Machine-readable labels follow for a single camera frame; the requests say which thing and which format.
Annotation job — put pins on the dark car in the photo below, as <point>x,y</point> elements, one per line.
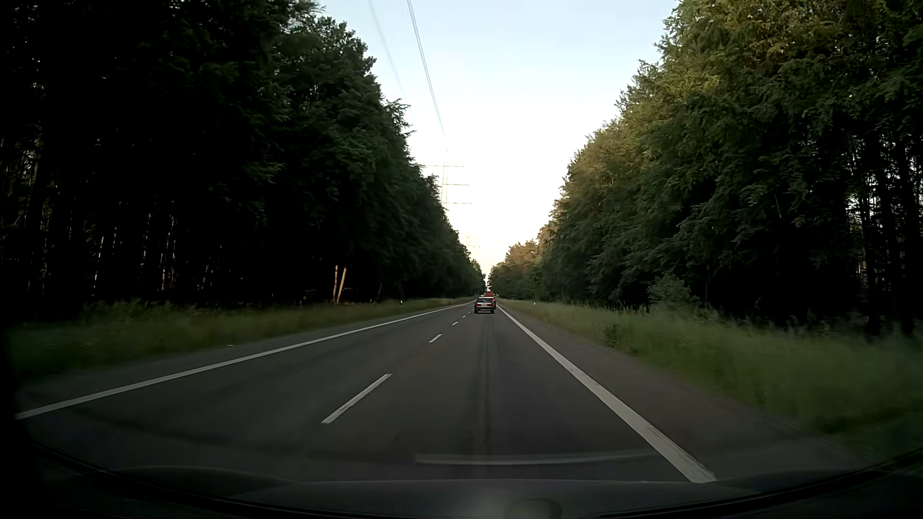
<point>484,305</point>

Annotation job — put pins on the electricity pylon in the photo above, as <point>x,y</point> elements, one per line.
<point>447,186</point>

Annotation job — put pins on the grey asphalt road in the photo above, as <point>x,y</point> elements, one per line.
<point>469,389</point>

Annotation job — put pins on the road markings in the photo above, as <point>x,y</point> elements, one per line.
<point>620,411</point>

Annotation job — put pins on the car's own bonnet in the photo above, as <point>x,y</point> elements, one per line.
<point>461,499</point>

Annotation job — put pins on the dark wood of trees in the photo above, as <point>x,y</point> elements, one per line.
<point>202,158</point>

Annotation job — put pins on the grass verge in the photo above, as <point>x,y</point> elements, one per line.
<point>173,328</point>
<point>757,360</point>

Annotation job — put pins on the green wood of trees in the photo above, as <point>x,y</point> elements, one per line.
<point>750,166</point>

